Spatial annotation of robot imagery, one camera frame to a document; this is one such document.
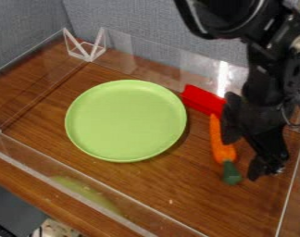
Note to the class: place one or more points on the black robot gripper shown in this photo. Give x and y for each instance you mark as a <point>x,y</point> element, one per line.
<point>255,115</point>

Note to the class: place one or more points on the orange toy carrot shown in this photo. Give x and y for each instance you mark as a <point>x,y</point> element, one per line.
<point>223,153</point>

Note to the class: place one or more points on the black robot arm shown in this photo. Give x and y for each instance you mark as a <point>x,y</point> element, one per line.
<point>266,25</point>

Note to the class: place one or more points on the red ridged block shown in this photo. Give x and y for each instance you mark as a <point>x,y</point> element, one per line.
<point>202,101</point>

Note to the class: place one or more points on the green round plate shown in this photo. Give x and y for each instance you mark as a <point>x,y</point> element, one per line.
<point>124,121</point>

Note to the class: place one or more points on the clear acrylic enclosure wall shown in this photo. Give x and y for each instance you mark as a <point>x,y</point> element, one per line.
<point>168,196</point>

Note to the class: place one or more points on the clear acrylic corner bracket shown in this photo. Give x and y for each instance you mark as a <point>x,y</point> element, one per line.
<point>83,50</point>

